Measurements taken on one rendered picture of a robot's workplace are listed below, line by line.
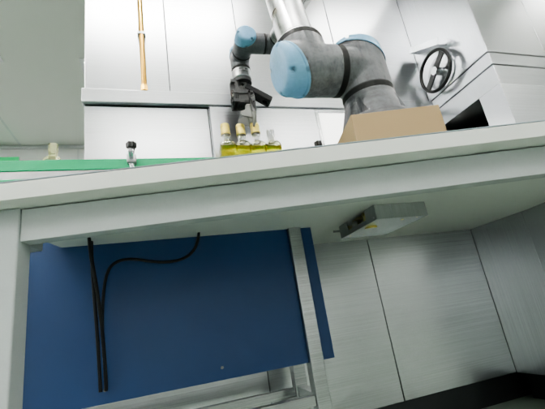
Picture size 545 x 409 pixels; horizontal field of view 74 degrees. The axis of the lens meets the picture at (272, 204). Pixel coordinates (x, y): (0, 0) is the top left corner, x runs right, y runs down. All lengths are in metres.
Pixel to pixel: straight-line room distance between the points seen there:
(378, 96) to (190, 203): 0.44
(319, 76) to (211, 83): 0.91
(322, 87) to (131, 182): 0.44
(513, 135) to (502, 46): 1.18
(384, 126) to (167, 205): 0.44
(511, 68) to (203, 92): 1.32
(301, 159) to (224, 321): 0.55
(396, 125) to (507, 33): 1.38
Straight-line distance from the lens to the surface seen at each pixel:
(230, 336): 1.05
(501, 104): 1.82
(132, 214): 0.71
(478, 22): 2.01
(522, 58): 2.05
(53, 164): 1.17
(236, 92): 1.44
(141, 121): 1.55
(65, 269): 1.08
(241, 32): 1.46
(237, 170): 0.66
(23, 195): 0.75
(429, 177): 0.78
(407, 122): 0.77
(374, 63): 0.88
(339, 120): 1.73
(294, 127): 1.61
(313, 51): 0.83
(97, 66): 1.70
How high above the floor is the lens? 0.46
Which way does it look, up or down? 17 degrees up
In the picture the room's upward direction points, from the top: 9 degrees counter-clockwise
